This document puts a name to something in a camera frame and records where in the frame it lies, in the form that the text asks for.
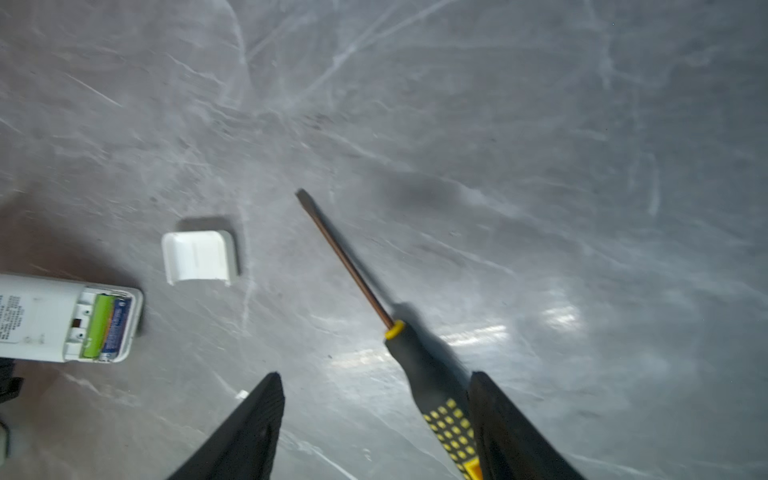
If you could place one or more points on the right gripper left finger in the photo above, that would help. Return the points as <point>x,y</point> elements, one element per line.
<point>244,446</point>

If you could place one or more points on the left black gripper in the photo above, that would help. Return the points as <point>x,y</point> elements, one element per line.
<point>10,384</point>

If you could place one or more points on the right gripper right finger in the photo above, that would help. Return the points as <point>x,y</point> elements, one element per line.
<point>509,445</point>

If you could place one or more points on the white remote control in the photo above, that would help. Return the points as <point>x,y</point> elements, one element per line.
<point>46,319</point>

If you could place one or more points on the black yellow screwdriver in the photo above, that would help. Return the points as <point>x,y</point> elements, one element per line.
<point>438,394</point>

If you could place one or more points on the green battery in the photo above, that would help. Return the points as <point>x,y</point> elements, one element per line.
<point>98,326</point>

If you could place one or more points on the blue orange battery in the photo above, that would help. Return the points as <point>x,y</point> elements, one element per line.
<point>116,330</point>

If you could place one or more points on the white battery cover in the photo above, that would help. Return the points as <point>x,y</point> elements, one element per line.
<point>200,256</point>

